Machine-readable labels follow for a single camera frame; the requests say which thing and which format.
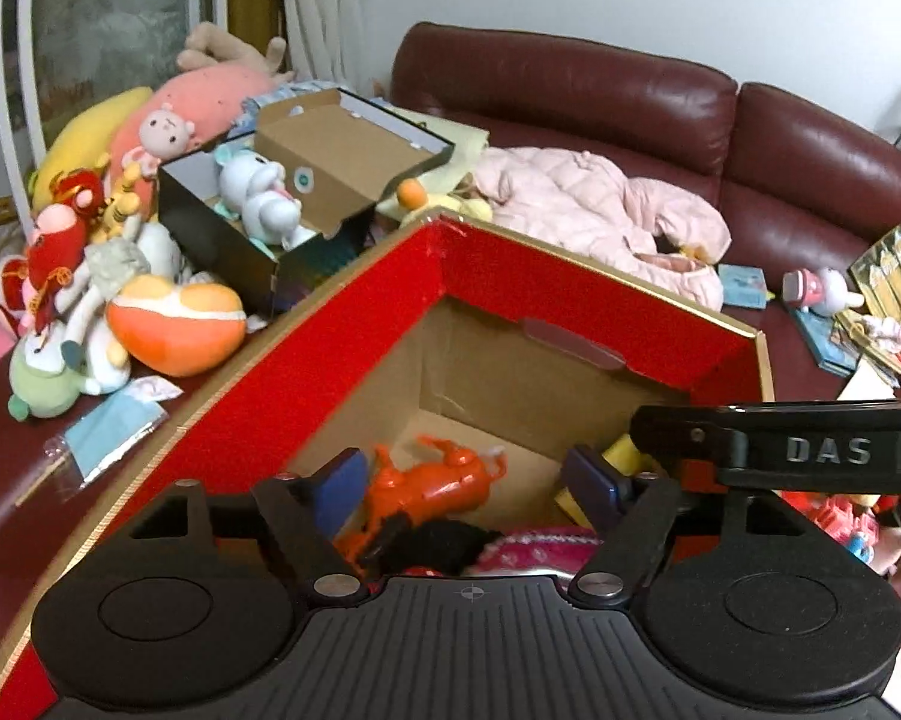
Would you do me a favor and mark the red ox plush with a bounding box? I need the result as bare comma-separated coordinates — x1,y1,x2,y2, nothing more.
25,167,108,332

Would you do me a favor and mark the beige plush toy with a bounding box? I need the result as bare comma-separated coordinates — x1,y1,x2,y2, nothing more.
175,21,292,81

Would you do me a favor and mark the black open shoe box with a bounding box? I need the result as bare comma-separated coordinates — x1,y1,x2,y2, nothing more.
155,88,459,317

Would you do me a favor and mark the pink dotted toy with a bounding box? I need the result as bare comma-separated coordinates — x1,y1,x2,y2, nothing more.
467,527,606,580

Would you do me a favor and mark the white elephant plush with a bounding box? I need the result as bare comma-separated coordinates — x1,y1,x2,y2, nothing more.
215,145,307,250

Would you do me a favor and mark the small pink white doll plush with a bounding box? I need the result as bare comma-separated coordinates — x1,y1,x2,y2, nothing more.
136,107,198,160

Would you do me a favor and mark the red plastic toy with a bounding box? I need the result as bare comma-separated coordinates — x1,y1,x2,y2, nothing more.
779,490,901,580

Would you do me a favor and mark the large pink round plush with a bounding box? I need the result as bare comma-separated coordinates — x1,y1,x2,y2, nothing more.
107,62,281,190

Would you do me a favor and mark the yellow duck plush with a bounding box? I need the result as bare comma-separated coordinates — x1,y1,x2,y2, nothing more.
395,177,494,224

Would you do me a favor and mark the yellow banana plush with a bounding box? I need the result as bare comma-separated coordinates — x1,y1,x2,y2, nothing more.
29,86,157,212

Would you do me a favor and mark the blue book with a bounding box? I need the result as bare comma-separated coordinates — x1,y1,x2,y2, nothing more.
790,302,861,381

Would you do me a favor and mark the orange heart plush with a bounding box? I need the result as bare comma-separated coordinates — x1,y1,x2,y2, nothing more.
104,274,247,379

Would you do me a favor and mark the green white plush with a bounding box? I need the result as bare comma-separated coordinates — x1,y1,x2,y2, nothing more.
7,328,134,422

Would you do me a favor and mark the small blue card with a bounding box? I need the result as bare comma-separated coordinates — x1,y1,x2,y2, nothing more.
715,262,774,311

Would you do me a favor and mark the orange toy horse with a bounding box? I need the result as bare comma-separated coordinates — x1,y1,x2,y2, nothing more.
340,433,509,565

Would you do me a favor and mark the dark red leather sofa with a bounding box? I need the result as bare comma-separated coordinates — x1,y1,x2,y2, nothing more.
0,21,901,616

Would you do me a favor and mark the pink white rabbit toy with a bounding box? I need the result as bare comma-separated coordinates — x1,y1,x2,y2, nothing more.
780,266,869,317

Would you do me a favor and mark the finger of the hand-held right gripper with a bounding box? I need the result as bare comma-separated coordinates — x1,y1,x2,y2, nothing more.
629,403,749,471

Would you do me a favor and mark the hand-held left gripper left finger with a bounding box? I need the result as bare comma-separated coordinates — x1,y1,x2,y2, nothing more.
128,448,371,606

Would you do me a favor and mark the blue face mask packet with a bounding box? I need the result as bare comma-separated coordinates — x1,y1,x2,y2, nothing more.
43,377,187,490

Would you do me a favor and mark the white card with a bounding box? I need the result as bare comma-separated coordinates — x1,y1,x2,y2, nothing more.
833,362,901,404

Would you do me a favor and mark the orange tiger plush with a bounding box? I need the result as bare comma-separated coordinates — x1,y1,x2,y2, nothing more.
92,160,146,242

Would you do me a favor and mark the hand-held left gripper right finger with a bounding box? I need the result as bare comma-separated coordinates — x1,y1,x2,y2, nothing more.
560,444,828,602

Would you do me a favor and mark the red cardboard box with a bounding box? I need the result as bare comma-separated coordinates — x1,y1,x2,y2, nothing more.
0,212,779,720

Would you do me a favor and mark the white curtain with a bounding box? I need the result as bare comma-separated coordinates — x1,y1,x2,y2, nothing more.
269,0,395,100

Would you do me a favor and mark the grey white plush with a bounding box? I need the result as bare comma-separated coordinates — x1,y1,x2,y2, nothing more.
55,238,153,362

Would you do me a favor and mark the pink padded jacket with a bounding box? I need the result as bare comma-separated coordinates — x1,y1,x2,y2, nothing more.
467,145,734,314

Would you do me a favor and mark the gold foil card pack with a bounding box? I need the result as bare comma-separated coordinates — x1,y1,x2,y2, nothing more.
846,220,901,325

